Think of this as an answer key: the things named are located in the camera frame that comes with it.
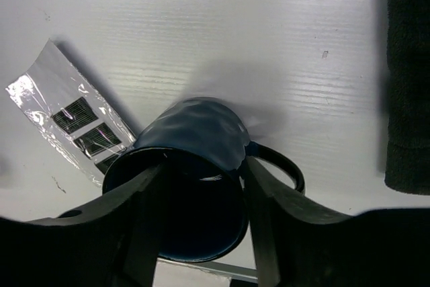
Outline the blue enamel mug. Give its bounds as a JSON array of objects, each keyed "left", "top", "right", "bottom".
[{"left": 102, "top": 97, "right": 305, "bottom": 263}]

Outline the black floral towel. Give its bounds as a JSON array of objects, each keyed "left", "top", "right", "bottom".
[{"left": 385, "top": 0, "right": 429, "bottom": 195}]

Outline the silver foil sachet packet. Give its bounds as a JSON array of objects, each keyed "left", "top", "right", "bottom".
[{"left": 5, "top": 41, "right": 136, "bottom": 186}]

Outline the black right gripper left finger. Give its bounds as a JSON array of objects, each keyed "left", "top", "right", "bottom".
[{"left": 1, "top": 164, "right": 167, "bottom": 286}]

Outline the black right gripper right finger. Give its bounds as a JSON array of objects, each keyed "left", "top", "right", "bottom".
[{"left": 243, "top": 157, "right": 429, "bottom": 286}]

